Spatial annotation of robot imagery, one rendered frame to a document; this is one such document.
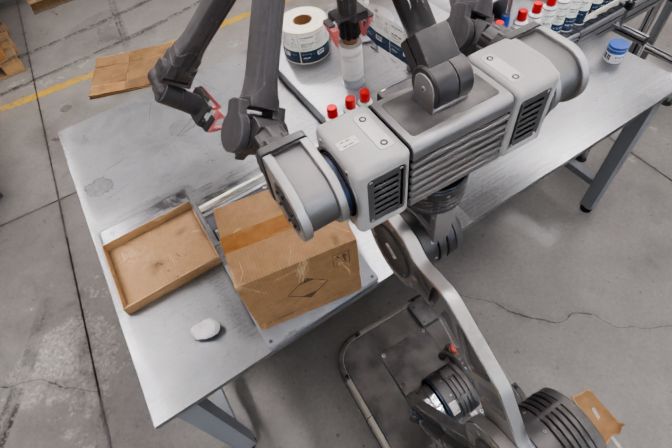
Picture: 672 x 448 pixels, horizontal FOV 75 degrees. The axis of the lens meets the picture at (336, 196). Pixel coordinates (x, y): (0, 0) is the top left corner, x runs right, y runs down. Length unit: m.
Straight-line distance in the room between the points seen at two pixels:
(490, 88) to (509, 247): 1.70
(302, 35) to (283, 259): 1.07
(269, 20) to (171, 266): 0.88
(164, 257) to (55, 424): 1.18
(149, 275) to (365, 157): 1.00
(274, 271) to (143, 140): 1.04
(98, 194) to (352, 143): 1.29
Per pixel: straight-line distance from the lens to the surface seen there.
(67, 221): 3.06
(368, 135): 0.67
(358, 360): 1.84
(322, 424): 2.05
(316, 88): 1.81
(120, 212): 1.70
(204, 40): 1.11
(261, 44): 0.84
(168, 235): 1.55
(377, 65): 1.89
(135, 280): 1.51
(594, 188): 2.50
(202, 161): 1.72
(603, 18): 2.28
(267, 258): 1.05
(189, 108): 1.24
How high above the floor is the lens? 2.00
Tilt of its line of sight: 52 degrees down
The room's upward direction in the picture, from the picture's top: 9 degrees counter-clockwise
